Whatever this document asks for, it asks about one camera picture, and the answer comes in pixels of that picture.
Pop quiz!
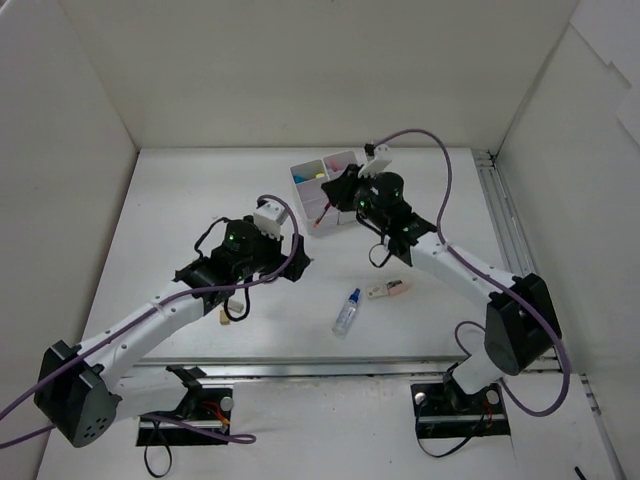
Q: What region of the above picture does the red gel pen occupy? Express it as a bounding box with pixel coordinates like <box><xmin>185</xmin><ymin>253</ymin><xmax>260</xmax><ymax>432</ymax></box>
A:
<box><xmin>313</xmin><ymin>202</ymin><xmax>331</xmax><ymax>229</ymax></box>

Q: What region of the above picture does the clear blue spray bottle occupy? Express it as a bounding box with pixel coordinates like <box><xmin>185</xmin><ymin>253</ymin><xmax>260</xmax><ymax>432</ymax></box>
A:
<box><xmin>332</xmin><ymin>288</ymin><xmax>361</xmax><ymax>337</ymax></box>

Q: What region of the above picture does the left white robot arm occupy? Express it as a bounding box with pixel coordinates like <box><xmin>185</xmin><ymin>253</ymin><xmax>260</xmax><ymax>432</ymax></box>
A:
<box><xmin>33</xmin><ymin>202</ymin><xmax>311</xmax><ymax>448</ymax></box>

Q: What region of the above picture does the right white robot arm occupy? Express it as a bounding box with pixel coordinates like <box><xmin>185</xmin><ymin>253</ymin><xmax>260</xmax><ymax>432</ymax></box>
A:
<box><xmin>322</xmin><ymin>164</ymin><xmax>570</xmax><ymax>412</ymax></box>

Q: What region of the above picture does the white left compartment organizer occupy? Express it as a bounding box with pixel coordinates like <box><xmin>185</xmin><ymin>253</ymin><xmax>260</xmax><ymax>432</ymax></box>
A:
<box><xmin>290</xmin><ymin>159</ymin><xmax>338</xmax><ymax>237</ymax></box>

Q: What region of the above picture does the grey white eraser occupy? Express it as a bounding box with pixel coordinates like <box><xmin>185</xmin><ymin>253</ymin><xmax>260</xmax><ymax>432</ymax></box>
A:
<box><xmin>227</xmin><ymin>299</ymin><xmax>245</xmax><ymax>315</ymax></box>

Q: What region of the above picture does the white boxed eraser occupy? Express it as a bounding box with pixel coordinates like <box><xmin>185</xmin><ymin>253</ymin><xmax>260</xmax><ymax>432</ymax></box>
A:
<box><xmin>365</xmin><ymin>283</ymin><xmax>390</xmax><ymax>299</ymax></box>

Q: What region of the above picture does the tan eraser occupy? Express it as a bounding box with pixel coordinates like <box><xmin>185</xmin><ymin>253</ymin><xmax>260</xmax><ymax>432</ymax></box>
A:
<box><xmin>219</xmin><ymin>310</ymin><xmax>232</xmax><ymax>325</ymax></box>

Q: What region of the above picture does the pink white correction tape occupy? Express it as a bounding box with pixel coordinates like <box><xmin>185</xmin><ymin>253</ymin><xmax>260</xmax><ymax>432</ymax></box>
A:
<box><xmin>386</xmin><ymin>279</ymin><xmax>411</xmax><ymax>296</ymax></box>

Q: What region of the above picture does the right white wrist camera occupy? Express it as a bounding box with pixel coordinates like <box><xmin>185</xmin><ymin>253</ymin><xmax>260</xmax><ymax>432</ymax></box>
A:
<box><xmin>358</xmin><ymin>143</ymin><xmax>392</xmax><ymax>178</ymax></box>

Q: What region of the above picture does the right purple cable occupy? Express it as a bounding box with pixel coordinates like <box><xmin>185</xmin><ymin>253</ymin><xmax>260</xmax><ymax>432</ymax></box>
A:
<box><xmin>367</xmin><ymin>129</ymin><xmax>571</xmax><ymax>417</ymax></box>

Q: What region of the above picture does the aluminium front rail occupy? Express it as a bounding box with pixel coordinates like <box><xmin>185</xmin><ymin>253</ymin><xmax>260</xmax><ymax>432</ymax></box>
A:
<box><xmin>74</xmin><ymin>340</ymin><xmax>569</xmax><ymax>385</ymax></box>

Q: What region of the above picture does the aluminium rail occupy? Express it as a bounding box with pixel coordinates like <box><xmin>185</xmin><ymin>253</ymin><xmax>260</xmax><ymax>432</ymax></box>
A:
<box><xmin>472</xmin><ymin>149</ymin><xmax>536</xmax><ymax>277</ymax></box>
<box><xmin>74</xmin><ymin>340</ymin><xmax>569</xmax><ymax>385</ymax></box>

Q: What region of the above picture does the aluminium right rail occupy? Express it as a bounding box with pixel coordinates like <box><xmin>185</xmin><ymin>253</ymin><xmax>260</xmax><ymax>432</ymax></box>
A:
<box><xmin>472</xmin><ymin>149</ymin><xmax>536</xmax><ymax>277</ymax></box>

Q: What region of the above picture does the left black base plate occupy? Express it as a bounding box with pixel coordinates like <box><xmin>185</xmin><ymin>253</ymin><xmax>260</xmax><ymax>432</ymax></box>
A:
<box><xmin>135</xmin><ymin>386</ymin><xmax>234</xmax><ymax>447</ymax></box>

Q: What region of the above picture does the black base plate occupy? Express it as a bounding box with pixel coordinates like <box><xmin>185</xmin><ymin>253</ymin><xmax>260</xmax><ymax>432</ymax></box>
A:
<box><xmin>410</xmin><ymin>383</ymin><xmax>511</xmax><ymax>440</ymax></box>
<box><xmin>135</xmin><ymin>386</ymin><xmax>234</xmax><ymax>447</ymax></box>

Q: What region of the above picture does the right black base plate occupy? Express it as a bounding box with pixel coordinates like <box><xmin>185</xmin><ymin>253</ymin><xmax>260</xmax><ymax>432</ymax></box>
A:
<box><xmin>410</xmin><ymin>383</ymin><xmax>511</xmax><ymax>440</ymax></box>

